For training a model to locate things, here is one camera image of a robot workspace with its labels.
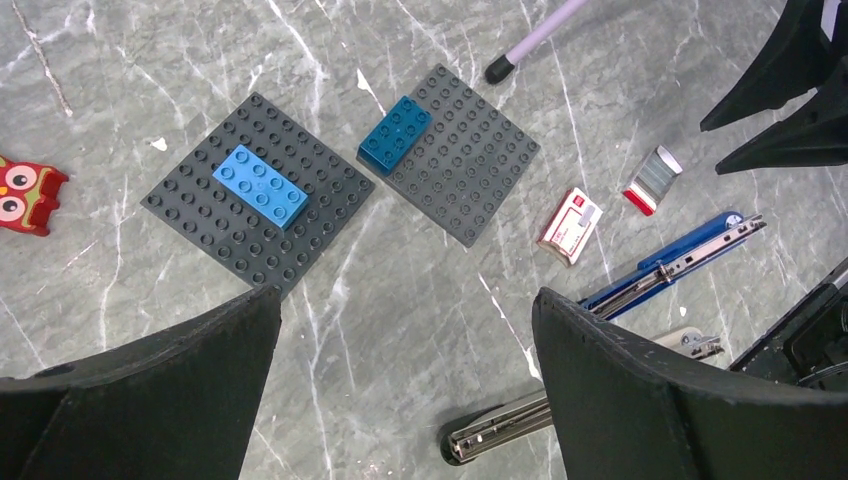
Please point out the left grey building baseplate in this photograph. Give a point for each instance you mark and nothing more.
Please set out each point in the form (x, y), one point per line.
(194, 204)

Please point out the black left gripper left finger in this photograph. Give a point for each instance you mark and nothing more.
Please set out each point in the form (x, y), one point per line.
(180, 403)

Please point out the lavender music stand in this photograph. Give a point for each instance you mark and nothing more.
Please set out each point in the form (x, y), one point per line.
(501, 67)

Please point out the right grey building baseplate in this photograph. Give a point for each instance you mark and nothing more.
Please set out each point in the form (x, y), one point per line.
(467, 161)

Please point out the red owl toy block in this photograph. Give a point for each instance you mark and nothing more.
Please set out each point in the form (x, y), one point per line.
(29, 194)

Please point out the dark teal building brick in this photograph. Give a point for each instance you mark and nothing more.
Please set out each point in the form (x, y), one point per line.
(394, 136)

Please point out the red white staple box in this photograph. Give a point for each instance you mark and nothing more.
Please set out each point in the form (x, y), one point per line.
(568, 229)

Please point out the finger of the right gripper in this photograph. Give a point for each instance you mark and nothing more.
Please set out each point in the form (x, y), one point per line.
(813, 136)
(795, 59)

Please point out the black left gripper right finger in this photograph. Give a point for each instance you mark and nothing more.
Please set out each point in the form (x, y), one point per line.
(624, 407)

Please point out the light blue building brick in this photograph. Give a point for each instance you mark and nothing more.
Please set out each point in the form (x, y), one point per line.
(255, 182)

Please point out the grey building baseplate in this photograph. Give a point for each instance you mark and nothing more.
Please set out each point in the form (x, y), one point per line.
(194, 204)
(467, 161)

